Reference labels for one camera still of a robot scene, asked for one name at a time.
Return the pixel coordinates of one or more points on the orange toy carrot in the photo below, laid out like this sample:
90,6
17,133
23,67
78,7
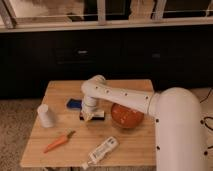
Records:
59,141

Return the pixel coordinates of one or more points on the blue sponge block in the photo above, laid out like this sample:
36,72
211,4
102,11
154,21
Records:
74,104

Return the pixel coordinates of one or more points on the white tube with label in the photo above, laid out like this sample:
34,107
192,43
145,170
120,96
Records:
100,152

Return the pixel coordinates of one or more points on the black whiteboard eraser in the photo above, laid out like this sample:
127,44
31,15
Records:
97,116

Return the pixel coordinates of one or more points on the dark cabinet with drawers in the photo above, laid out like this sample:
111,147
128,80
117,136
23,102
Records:
168,56

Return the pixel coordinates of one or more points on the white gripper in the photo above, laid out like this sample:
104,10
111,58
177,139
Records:
89,106

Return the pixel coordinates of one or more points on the white plastic cup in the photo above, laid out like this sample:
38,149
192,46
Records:
46,116

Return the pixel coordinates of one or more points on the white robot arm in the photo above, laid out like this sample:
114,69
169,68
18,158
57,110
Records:
179,134

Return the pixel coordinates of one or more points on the orange bowl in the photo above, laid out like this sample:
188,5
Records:
126,117

